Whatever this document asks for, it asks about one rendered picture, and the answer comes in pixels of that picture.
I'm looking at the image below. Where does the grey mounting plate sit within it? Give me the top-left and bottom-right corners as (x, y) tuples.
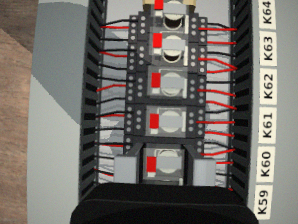
(98, 0), (231, 187)

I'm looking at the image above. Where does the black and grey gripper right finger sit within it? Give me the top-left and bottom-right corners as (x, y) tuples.
(182, 145), (216, 186)

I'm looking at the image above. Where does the black relay socket row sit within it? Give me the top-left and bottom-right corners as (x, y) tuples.
(123, 9), (208, 154)

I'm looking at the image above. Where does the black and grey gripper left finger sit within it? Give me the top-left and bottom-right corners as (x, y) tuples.
(113, 143), (145, 184)

